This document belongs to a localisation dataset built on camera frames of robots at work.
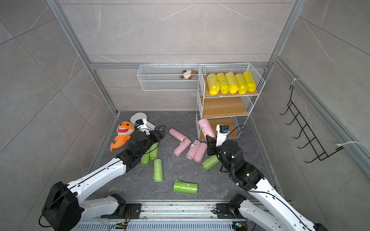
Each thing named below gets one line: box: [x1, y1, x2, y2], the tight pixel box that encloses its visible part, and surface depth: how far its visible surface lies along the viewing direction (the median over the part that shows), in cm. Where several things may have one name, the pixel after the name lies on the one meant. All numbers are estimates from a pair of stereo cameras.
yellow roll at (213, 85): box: [206, 73, 221, 96], surface depth 73 cm
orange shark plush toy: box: [109, 121, 135, 152], surface depth 100 cm
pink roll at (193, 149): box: [185, 139, 201, 160], surface depth 96 cm
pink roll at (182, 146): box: [173, 138, 192, 157], surface depth 97 cm
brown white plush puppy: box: [179, 69, 199, 81], surface depth 89 cm
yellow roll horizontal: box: [234, 73, 248, 95], surface depth 73 cm
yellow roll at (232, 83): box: [224, 71, 239, 94], surface depth 73 cm
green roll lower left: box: [153, 158, 164, 183], surface depth 86 cm
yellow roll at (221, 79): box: [216, 72, 230, 95], surface depth 72 cm
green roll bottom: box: [173, 179, 199, 194], surface depth 79 cm
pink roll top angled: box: [168, 128, 188, 142], surface depth 103 cm
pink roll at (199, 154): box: [192, 142, 208, 163], surface depth 95 cm
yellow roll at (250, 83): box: [242, 70, 257, 92], surface depth 75 cm
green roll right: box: [201, 154, 220, 171], surface depth 90 cm
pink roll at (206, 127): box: [198, 118, 216, 138], surface depth 70 cm
